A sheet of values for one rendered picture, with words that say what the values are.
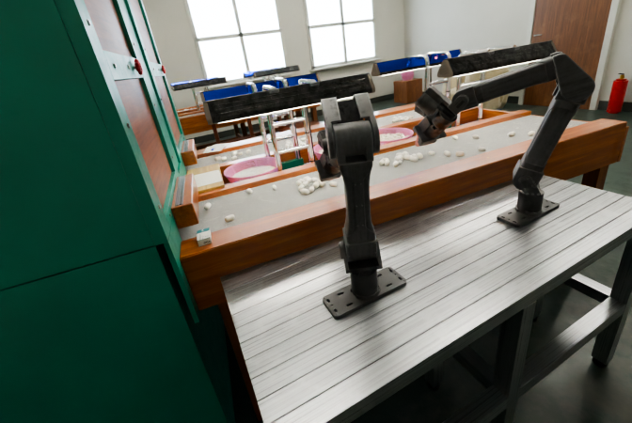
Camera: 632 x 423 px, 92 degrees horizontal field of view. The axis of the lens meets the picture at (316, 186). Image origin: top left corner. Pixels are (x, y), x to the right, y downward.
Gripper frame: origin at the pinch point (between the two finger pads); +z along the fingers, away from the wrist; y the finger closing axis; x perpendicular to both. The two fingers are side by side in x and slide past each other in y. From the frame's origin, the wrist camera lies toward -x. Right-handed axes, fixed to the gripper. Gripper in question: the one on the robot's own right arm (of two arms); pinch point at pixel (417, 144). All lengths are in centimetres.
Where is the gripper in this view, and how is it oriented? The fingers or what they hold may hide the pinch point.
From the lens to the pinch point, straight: 117.6
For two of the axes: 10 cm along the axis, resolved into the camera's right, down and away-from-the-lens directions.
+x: 3.4, 9.0, -2.7
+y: -9.2, 2.6, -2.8
